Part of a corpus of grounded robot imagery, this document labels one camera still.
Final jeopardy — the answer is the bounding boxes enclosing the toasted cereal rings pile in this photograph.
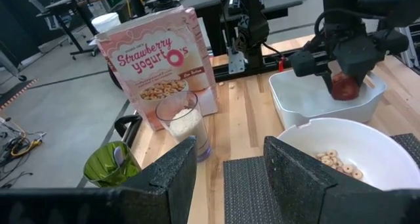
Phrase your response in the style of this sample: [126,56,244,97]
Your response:
[315,148,364,181]

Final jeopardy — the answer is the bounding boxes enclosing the green metallic cup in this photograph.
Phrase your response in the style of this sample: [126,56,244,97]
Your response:
[83,141,142,188]

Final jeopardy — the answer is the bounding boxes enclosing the white bowl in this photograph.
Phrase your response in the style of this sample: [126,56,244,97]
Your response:
[277,118,420,191]

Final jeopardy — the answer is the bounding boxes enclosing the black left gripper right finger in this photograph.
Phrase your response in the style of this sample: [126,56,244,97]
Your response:
[264,135,420,224]

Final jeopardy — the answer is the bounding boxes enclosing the red apple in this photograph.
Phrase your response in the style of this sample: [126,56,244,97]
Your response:
[330,72,360,102]

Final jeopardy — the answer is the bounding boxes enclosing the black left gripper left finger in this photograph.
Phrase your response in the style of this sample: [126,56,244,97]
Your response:
[0,135,198,224]

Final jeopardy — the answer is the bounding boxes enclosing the hazard-striped floor mat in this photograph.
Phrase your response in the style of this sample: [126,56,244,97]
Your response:
[0,78,39,110]

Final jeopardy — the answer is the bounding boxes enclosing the black office desk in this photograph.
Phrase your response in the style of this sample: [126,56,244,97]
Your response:
[35,0,122,59]

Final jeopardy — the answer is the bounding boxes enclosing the white plastic spoon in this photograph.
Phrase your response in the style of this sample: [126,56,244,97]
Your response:
[113,146,125,168]

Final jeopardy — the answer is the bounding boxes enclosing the white bucket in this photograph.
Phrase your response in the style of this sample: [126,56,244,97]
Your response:
[91,12,121,34]

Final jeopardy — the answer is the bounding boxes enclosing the dark woven placemat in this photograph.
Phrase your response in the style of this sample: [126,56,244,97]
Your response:
[222,133,420,224]

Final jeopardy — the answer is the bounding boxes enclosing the white plastic bin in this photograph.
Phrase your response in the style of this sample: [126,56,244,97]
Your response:
[268,61,388,130]

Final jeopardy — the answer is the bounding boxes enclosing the clear drinking glass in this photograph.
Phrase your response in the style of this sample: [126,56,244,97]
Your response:
[155,90,213,162]

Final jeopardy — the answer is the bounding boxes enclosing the tangled floor cables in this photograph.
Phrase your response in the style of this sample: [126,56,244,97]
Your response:
[0,117,47,189]

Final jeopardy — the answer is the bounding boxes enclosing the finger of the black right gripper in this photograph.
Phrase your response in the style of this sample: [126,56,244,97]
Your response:
[348,64,371,87]
[320,69,336,97]

